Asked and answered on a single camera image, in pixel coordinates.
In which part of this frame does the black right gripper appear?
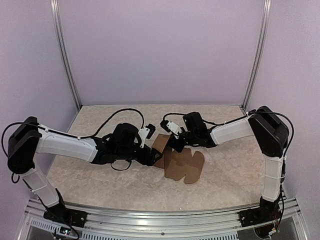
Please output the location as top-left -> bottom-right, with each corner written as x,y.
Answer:
162,130 -> 198,153

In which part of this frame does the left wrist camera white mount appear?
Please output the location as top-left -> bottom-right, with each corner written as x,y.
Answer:
138,123 -> 156,149

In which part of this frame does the right aluminium frame post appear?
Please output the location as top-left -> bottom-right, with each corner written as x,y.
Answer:
241,0 -> 272,110

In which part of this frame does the brown cardboard box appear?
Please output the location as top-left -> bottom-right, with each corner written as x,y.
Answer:
152,134 -> 205,185

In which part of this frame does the aluminium frame post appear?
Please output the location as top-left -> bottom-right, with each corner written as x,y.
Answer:
241,0 -> 272,110
50,0 -> 82,111

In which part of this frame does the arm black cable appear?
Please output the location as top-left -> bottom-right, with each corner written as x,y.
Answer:
162,111 -> 294,223
1,107 -> 146,183

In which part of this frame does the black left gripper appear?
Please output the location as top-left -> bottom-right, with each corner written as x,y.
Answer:
116,144 -> 163,166

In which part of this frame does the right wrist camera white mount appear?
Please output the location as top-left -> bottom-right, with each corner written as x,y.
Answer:
160,119 -> 183,139

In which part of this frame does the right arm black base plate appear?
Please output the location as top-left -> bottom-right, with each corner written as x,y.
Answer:
238,207 -> 281,227

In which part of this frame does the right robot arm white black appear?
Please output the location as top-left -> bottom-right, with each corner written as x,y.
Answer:
160,106 -> 290,222

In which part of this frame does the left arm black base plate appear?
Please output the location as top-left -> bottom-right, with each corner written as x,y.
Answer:
43,205 -> 88,228

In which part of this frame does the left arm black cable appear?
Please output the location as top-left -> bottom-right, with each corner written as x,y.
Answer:
1,107 -> 146,183

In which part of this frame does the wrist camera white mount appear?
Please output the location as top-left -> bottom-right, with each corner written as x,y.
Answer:
138,123 -> 156,149
160,119 -> 183,139

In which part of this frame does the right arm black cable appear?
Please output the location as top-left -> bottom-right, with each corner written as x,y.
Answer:
162,111 -> 294,223

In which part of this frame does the front aluminium frame rail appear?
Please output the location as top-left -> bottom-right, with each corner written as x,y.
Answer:
16,198 -> 311,240

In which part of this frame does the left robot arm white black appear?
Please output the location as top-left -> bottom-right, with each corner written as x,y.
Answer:
2,116 -> 163,223

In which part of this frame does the left aluminium frame post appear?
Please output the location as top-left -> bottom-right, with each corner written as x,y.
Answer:
50,0 -> 82,111

